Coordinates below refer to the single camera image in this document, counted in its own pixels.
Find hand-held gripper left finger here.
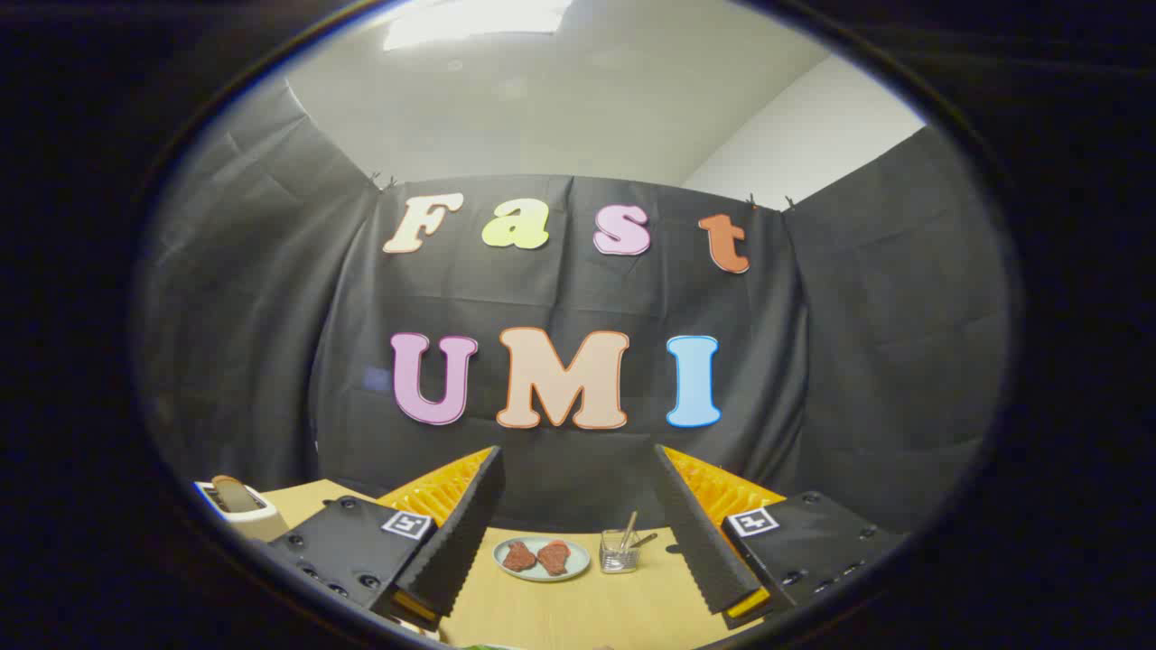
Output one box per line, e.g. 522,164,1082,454
268,445,506,633

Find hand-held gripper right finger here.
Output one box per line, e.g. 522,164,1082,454
653,443,908,631

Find brown toast slice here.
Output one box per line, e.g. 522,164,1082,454
212,475,259,513

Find clear glass cup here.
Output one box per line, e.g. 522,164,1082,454
600,529,642,574

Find pale round plate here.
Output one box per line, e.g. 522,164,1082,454
493,536,592,582

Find white toaster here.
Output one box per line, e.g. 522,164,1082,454
194,477,290,543

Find black backdrop cloth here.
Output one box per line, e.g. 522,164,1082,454
135,81,1012,535

